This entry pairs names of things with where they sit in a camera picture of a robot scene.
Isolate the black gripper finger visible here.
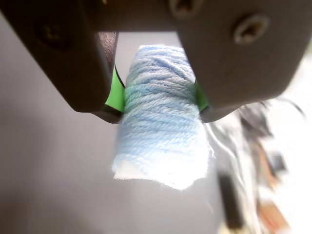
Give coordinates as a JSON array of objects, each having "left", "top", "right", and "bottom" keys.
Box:
[
  {"left": 170, "top": 0, "right": 312, "bottom": 123},
  {"left": 0, "top": 0, "right": 127, "bottom": 124}
]

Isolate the light blue yarn-wrapped block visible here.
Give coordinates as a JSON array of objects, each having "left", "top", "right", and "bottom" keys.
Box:
[{"left": 111, "top": 44, "right": 216, "bottom": 191}]

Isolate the grey table mat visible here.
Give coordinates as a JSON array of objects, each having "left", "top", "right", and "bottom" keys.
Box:
[{"left": 0, "top": 12, "right": 227, "bottom": 234}]

